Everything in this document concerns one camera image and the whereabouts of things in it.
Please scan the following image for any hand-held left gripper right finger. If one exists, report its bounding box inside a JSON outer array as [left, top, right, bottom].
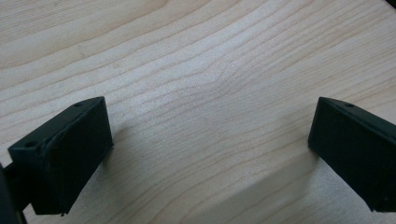
[[307, 96, 396, 213]]

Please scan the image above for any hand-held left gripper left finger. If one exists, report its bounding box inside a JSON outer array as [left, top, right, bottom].
[[7, 96, 115, 217]]

